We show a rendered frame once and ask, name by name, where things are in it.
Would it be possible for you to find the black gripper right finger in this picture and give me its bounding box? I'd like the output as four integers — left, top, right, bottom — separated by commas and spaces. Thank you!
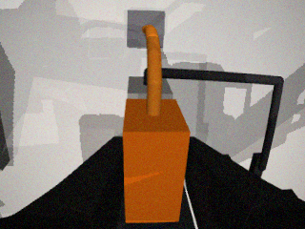
184, 136, 305, 229

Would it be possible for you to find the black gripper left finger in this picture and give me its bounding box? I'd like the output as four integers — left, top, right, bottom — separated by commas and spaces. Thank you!
0, 136, 123, 229

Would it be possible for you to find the black power cord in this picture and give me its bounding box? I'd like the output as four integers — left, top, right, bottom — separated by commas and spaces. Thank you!
127, 69, 285, 172

